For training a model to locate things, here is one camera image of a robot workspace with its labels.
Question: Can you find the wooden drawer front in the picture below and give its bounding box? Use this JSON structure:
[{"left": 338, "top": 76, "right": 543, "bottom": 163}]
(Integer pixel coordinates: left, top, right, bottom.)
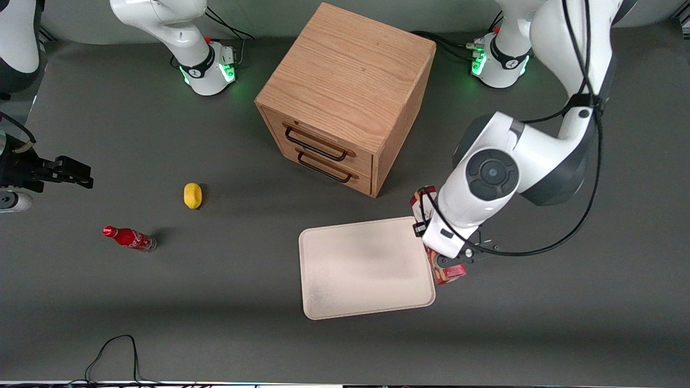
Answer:
[
  {"left": 280, "top": 144, "right": 372, "bottom": 196},
  {"left": 261, "top": 107, "right": 374, "bottom": 174}
]

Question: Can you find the black left base cable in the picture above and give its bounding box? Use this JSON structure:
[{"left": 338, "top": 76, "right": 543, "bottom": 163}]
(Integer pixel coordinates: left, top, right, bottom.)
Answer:
[{"left": 411, "top": 31, "right": 486, "bottom": 61}]

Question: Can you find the yellow lemon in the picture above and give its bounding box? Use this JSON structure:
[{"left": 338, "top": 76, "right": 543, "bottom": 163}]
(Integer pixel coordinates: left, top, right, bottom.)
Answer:
[{"left": 183, "top": 183, "right": 203, "bottom": 210}]

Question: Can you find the red cola bottle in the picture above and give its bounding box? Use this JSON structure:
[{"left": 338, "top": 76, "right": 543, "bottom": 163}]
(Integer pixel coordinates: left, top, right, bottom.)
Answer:
[{"left": 102, "top": 225, "right": 157, "bottom": 253}]

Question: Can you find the black metal drawer handle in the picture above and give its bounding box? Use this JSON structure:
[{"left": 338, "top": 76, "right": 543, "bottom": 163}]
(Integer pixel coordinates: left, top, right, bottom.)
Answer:
[
  {"left": 284, "top": 125, "right": 350, "bottom": 162},
  {"left": 297, "top": 151, "right": 354, "bottom": 184}
]

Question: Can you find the red cookie box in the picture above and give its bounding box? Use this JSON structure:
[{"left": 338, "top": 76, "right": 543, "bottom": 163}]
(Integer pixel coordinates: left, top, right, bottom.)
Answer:
[{"left": 410, "top": 185, "right": 468, "bottom": 286}]

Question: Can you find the black right base cable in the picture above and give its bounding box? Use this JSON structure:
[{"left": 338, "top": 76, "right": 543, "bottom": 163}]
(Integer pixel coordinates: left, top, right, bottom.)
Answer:
[{"left": 204, "top": 6, "right": 255, "bottom": 68}]

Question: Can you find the black base cable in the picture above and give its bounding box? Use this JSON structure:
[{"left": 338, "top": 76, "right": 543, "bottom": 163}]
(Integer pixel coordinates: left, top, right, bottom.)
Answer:
[
  {"left": 411, "top": 31, "right": 486, "bottom": 61},
  {"left": 204, "top": 6, "right": 255, "bottom": 68}
]

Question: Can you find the beige rectangular tray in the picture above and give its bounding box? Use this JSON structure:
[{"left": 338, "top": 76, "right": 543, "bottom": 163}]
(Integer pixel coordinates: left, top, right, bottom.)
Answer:
[{"left": 299, "top": 217, "right": 436, "bottom": 321}]

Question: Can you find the black looped table cable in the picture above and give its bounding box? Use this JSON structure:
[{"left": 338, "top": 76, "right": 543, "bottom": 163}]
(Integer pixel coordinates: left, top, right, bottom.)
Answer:
[{"left": 85, "top": 334, "right": 162, "bottom": 386}]

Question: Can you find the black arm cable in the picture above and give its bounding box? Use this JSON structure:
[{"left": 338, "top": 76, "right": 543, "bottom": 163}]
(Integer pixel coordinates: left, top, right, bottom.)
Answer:
[
  {"left": 412, "top": 0, "right": 604, "bottom": 257},
  {"left": 0, "top": 111, "right": 36, "bottom": 144}
]

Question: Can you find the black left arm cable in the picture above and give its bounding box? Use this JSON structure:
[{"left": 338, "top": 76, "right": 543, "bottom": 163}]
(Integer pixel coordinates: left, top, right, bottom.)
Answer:
[{"left": 412, "top": 0, "right": 604, "bottom": 257}]

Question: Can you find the wooden two-drawer cabinet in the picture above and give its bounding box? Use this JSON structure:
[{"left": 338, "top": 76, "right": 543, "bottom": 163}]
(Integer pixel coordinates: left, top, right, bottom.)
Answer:
[{"left": 254, "top": 2, "right": 437, "bottom": 198}]

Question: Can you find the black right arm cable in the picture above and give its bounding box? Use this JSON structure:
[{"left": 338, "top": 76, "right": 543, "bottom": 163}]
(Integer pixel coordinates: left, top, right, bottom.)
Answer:
[{"left": 0, "top": 111, "right": 36, "bottom": 144}]

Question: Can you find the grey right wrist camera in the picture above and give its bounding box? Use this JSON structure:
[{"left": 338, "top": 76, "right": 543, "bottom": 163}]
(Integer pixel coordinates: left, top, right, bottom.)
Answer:
[{"left": 0, "top": 191, "right": 34, "bottom": 214}]

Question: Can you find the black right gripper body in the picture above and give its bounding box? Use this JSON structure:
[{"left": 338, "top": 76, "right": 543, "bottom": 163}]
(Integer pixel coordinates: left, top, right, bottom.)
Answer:
[{"left": 0, "top": 144, "right": 45, "bottom": 193}]

